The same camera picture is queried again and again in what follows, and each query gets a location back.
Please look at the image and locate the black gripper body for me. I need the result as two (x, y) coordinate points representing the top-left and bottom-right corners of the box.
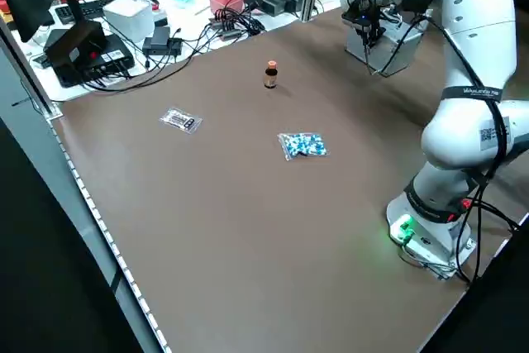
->
(341, 5), (388, 40)

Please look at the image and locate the silver aluminium medicine case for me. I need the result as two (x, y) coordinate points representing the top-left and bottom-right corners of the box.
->
(345, 5), (429, 78)

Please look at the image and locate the pink storage box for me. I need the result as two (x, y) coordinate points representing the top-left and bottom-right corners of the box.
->
(209, 0), (249, 18)

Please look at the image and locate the white cube box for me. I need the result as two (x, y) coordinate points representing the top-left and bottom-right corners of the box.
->
(102, 0), (155, 43)

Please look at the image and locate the black electronics box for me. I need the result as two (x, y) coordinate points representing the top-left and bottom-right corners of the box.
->
(42, 21), (136, 88)

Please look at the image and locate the brown glass bottle orange cap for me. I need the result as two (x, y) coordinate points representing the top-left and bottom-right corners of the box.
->
(263, 60), (279, 90)

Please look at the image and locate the bag of blue white capsules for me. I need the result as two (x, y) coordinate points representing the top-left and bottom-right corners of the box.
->
(277, 131), (332, 162)

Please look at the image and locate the dark power adapter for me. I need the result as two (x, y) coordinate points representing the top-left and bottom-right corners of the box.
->
(142, 25), (184, 58)

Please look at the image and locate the clear bag with black label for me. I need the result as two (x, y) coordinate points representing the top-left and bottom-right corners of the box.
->
(159, 107), (203, 136)

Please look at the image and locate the black keyboard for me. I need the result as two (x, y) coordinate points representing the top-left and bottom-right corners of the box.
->
(53, 0), (161, 26)

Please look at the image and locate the cable hub with plugs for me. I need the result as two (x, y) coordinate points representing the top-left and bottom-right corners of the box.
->
(207, 13), (266, 43)

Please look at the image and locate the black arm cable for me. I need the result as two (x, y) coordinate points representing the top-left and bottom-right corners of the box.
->
(369, 13), (520, 284)

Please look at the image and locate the black base cable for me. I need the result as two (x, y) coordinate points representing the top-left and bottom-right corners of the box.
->
(452, 199), (522, 284)

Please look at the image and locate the aluminium corner frame rail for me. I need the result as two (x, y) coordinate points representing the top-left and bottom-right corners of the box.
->
(0, 17), (64, 119)

